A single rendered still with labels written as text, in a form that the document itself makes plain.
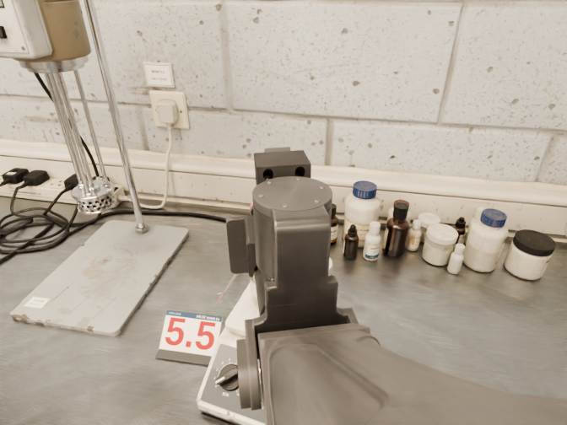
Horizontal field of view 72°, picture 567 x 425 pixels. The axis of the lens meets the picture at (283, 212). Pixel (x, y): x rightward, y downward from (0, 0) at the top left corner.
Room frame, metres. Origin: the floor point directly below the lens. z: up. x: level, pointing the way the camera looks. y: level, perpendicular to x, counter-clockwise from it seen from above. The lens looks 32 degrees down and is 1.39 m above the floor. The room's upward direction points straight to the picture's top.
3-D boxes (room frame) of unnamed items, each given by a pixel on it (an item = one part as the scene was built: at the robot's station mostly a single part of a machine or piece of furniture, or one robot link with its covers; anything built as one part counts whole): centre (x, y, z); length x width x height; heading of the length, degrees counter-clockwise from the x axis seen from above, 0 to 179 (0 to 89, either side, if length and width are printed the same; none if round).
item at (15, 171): (0.88, 0.68, 0.95); 0.07 x 0.04 x 0.02; 169
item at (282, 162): (0.30, 0.00, 1.22); 0.07 x 0.06 x 0.11; 98
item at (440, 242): (0.62, -0.31, 0.93); 0.06 x 0.06 x 0.07
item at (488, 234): (0.60, -0.39, 0.96); 0.06 x 0.06 x 0.11
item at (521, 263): (0.58, -0.47, 0.94); 0.07 x 0.07 x 0.07
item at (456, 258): (0.58, -0.33, 0.93); 0.02 x 0.02 x 0.06
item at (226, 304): (0.47, 0.11, 0.91); 0.06 x 0.06 x 0.02
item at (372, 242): (0.62, -0.18, 0.94); 0.03 x 0.03 x 0.08
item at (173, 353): (0.40, 0.14, 0.92); 0.09 x 0.06 x 0.04; 81
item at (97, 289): (0.58, 0.33, 0.91); 0.30 x 0.20 x 0.01; 169
